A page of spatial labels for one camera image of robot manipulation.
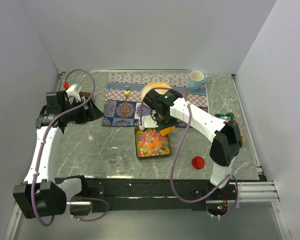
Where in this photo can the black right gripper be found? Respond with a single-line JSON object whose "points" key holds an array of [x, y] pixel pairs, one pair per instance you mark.
{"points": [[173, 122]]}

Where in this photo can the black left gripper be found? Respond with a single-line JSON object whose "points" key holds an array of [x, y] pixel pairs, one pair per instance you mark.
{"points": [[92, 113]]}

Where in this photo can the yellow plastic scoop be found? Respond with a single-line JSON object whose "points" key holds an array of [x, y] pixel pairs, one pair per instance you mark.
{"points": [[166, 131]]}

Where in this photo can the square tin of translucent candies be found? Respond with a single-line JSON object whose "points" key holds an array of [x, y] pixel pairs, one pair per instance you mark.
{"points": [[150, 144]]}

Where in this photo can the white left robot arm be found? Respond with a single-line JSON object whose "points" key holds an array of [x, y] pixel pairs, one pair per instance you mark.
{"points": [[39, 195]]}

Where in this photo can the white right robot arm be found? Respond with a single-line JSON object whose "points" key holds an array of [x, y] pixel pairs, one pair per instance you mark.
{"points": [[171, 106]]}

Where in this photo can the brown box of wrapped candies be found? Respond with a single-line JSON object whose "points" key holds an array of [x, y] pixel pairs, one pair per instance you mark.
{"points": [[85, 95]]}

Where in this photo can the gold tin of opaque candies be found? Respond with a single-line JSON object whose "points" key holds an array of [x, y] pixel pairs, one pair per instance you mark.
{"points": [[227, 117]]}

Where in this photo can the patterned placemat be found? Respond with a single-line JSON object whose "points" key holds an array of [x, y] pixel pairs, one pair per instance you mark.
{"points": [[115, 98]]}

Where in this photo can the cream and orange plate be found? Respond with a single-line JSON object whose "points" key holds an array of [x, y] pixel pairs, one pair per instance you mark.
{"points": [[161, 88]]}

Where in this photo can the gold knife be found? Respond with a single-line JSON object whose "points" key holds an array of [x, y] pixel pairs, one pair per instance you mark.
{"points": [[186, 93]]}

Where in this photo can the gold fork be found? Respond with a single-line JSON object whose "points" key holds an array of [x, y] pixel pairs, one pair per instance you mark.
{"points": [[126, 94]]}

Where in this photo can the clear glass jar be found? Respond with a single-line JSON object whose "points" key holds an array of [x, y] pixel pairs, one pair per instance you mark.
{"points": [[116, 160]]}

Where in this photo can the light blue mug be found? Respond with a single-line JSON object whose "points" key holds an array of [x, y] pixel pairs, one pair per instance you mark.
{"points": [[196, 79]]}

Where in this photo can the red jar lid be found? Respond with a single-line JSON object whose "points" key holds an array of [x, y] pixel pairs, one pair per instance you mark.
{"points": [[198, 162]]}

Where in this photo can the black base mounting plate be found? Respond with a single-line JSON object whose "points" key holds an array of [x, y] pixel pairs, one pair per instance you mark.
{"points": [[125, 194]]}

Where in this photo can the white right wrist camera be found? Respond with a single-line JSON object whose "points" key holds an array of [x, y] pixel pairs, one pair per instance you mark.
{"points": [[147, 122]]}

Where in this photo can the aluminium frame rail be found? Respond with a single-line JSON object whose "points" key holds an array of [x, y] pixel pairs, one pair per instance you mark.
{"points": [[255, 192]]}

